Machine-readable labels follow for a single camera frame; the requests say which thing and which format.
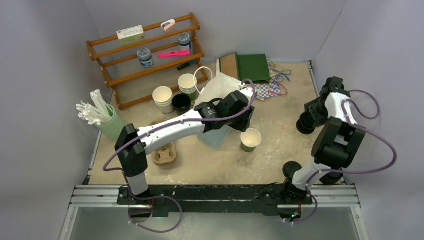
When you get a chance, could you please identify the green straw holder cup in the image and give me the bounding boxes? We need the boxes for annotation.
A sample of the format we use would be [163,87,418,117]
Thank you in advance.
[96,104,126,141]

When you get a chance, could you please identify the wooden shelf rack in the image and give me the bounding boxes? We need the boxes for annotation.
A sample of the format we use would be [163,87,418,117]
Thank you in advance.
[86,12,205,110]

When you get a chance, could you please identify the checkered patterned paper bag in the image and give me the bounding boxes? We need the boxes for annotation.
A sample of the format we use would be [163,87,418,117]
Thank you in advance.
[254,81,288,101]

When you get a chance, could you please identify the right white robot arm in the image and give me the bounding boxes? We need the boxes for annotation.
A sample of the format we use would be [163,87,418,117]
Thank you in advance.
[280,76,366,204]

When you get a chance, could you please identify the white cup stack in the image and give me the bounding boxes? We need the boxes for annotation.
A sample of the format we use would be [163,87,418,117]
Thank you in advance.
[152,86,174,115]
[178,73,198,102]

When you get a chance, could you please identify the green paper cup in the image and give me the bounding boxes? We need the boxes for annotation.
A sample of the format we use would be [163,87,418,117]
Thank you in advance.
[240,128,262,153]

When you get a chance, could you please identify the black paper cup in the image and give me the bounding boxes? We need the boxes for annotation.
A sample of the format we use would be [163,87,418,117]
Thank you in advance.
[171,93,192,115]

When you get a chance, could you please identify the blue white jar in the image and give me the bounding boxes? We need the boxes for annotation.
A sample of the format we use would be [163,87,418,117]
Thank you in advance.
[177,32,192,52]
[136,47,154,68]

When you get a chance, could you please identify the white green box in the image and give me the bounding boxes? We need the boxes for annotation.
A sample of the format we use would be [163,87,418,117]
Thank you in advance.
[116,25,145,46]

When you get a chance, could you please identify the brown pulp cup carrier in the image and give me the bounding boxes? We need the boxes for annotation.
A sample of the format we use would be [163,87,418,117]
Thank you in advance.
[151,142,177,166]

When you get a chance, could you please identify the right blue white jar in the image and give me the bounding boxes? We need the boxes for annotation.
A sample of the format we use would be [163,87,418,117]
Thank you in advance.
[177,32,192,52]

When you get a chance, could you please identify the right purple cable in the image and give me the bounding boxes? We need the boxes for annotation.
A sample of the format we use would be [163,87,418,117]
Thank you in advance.
[281,89,398,226]

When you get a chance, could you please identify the pink white stapler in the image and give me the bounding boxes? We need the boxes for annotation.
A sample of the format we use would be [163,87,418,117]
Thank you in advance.
[160,19,176,33]

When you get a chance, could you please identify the green paper bag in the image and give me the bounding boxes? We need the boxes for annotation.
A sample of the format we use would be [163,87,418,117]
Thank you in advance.
[237,54,271,83]

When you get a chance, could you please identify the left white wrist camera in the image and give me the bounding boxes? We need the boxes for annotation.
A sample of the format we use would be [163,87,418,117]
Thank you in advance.
[238,82,247,91]

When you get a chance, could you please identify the black cup lid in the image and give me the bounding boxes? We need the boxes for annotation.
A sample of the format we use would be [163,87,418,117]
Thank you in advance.
[282,161,302,178]

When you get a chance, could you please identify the left blue white jar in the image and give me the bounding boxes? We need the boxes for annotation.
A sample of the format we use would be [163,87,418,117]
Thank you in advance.
[136,47,154,68]

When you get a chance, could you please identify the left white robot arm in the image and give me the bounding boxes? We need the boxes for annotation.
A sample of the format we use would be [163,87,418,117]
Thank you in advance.
[115,88,255,205]

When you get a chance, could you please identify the light blue paper bag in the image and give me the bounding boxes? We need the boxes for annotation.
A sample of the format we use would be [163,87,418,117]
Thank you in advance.
[194,72,242,150]

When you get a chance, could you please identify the black blue marker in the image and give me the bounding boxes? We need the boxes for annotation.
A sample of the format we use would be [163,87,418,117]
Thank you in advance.
[176,60,196,71]

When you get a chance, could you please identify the white wrapped straws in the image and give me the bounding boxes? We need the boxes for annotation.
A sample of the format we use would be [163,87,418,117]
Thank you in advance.
[75,89,113,126]

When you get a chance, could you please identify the pink marker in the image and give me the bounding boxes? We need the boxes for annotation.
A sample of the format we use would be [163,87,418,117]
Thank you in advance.
[157,50,191,58]

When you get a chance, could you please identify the stacked black cup lids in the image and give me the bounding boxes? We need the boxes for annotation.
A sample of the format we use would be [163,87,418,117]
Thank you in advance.
[319,172,343,186]

